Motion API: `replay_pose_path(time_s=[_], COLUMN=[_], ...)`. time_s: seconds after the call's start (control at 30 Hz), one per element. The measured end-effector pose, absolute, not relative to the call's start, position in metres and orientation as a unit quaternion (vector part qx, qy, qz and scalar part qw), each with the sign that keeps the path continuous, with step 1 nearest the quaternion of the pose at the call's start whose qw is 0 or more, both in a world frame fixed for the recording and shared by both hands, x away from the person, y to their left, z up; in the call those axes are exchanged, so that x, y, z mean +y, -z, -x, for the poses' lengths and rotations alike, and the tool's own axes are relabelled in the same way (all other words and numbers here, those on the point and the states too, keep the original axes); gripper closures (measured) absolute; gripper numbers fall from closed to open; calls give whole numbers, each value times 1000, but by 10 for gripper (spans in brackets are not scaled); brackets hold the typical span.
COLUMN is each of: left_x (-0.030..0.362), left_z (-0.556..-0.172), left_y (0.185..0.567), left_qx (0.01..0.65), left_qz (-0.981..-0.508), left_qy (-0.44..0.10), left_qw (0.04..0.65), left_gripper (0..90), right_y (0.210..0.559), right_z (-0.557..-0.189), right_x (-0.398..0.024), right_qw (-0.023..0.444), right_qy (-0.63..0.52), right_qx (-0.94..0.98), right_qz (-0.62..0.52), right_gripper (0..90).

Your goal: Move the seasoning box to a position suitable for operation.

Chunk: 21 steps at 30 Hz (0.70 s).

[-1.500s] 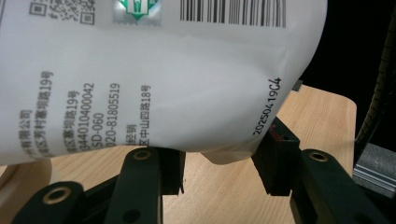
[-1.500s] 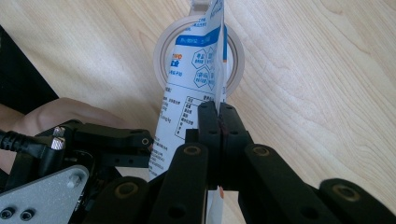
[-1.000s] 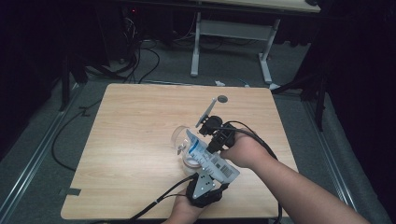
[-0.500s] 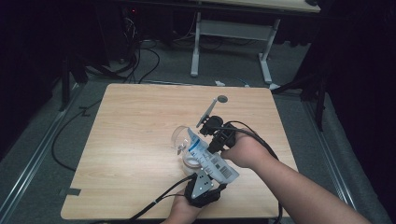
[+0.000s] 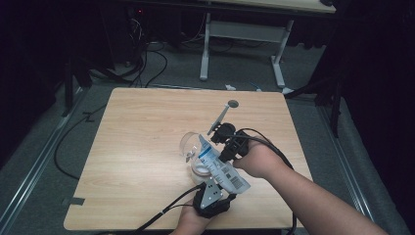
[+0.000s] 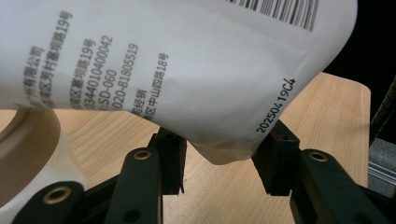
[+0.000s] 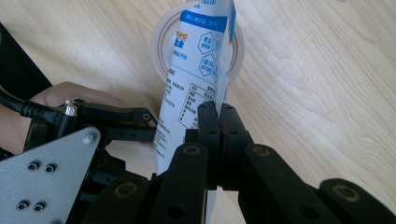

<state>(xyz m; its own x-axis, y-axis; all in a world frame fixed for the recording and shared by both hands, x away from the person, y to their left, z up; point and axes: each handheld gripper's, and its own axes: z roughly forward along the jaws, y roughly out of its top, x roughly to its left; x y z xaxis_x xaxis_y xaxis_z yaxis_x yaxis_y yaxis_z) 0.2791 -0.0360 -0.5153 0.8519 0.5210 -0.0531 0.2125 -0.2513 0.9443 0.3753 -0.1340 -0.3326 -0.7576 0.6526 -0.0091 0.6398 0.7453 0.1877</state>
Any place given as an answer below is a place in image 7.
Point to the clear glass jar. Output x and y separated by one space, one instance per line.
160 43

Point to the white blue printed pouch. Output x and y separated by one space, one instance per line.
190 77

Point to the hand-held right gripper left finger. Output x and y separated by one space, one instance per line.
207 140

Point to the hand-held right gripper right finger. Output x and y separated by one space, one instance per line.
233 137

